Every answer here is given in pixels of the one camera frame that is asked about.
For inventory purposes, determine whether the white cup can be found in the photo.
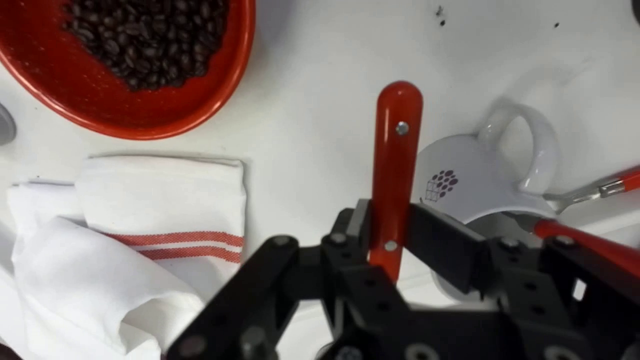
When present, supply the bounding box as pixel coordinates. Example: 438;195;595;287
412;102;560;223

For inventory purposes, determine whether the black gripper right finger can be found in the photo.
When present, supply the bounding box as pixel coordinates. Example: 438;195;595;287
406;204;488;294

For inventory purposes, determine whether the red bowl of coffee beans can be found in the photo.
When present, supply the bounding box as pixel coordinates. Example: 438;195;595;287
0;0;255;139

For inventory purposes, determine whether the red handled spoon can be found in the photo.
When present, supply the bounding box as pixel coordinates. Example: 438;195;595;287
543;165;640;213

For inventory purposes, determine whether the white cloth with red stripes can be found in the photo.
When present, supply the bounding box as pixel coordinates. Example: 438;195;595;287
0;155;248;360

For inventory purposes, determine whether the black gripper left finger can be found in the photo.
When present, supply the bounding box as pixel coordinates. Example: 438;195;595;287
321;199;369;264

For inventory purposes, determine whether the red handled knife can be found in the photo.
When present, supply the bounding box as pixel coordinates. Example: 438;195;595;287
369;80;421;282

